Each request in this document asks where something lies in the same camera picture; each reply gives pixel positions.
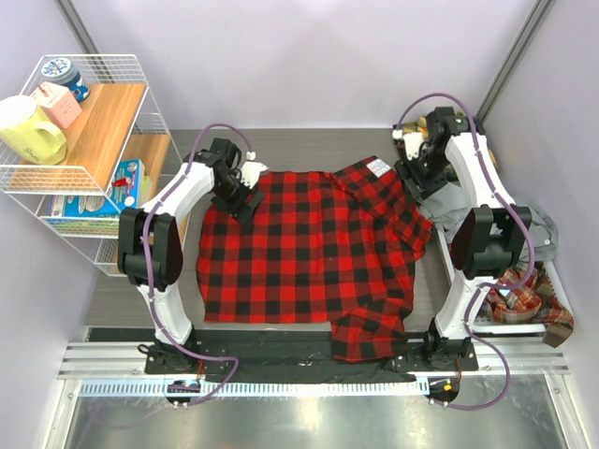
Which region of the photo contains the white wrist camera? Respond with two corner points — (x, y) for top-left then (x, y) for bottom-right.
(391, 123), (428, 161)
(240, 151), (270, 189)

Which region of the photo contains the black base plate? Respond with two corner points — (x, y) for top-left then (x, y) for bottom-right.
(138, 330), (478, 384)

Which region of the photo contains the white laundry basket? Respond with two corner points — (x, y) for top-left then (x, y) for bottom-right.
(433, 226), (572, 335)

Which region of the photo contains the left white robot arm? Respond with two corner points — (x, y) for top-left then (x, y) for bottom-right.
(117, 138), (269, 374)

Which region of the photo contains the red black plaid shirt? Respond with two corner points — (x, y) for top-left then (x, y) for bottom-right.
(196, 156), (432, 362)

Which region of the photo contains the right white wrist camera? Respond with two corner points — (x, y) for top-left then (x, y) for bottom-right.
(391, 123), (428, 161)

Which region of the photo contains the blue round tin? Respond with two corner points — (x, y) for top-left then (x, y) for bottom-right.
(40, 57), (90, 103)

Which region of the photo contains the blue product box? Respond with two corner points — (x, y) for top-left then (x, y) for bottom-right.
(48, 158), (145, 219)

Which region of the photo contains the yellow mug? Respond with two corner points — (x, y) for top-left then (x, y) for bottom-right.
(1, 95), (67, 166)

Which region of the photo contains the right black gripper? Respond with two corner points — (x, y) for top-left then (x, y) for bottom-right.
(393, 149), (449, 208)

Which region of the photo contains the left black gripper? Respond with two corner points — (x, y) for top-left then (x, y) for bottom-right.
(212, 171), (264, 228)

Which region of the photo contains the grey long sleeve shirt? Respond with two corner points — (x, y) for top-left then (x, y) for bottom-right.
(417, 183), (559, 262)

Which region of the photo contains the yellow plaid folded shirt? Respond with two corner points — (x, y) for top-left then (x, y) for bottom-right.
(401, 116), (501, 171)

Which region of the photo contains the purple cable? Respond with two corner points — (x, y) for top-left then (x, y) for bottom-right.
(139, 122), (258, 406)
(392, 92), (539, 412)

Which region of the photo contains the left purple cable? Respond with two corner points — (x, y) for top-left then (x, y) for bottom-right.
(139, 122), (258, 406)

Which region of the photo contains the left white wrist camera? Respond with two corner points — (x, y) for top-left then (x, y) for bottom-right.
(240, 151), (270, 189)

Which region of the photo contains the pink cube box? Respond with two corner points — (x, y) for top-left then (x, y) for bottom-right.
(30, 81), (82, 130)

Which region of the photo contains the orange plaid shirt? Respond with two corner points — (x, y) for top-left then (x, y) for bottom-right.
(478, 262), (575, 348)

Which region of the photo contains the white wire shelf rack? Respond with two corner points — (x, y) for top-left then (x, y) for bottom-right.
(1, 54), (183, 276)

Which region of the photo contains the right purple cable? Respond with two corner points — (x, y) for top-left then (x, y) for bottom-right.
(392, 92), (539, 412)

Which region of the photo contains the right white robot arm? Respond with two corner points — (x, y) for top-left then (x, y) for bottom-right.
(392, 107), (533, 369)

